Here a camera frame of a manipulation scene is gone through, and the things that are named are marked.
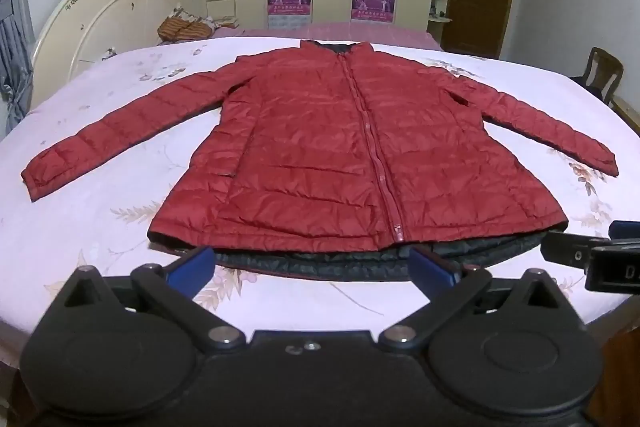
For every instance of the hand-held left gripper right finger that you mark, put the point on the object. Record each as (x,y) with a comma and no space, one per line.
(432,268)

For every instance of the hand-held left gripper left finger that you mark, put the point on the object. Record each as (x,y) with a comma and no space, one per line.
(191,266)

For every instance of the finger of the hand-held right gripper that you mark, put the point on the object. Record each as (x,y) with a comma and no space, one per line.
(567,251)
(625,230)

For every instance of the red puffer jacket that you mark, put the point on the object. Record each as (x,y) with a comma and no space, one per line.
(310,142)

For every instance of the floral white bed sheet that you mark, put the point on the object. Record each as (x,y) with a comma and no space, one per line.
(100,227)

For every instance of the wooden furniture edge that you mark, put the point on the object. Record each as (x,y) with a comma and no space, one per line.
(627,112)

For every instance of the wooden chair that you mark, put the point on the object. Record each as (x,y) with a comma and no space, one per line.
(602,69)

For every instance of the orange striped cloth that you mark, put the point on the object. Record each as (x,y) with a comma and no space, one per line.
(181,28)

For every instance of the pink bedspread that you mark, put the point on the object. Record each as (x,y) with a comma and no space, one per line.
(390,32)

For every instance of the cream round headboard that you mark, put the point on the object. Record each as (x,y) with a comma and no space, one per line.
(105,12)

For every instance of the blue-grey curtain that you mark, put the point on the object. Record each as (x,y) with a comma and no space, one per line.
(12,32)

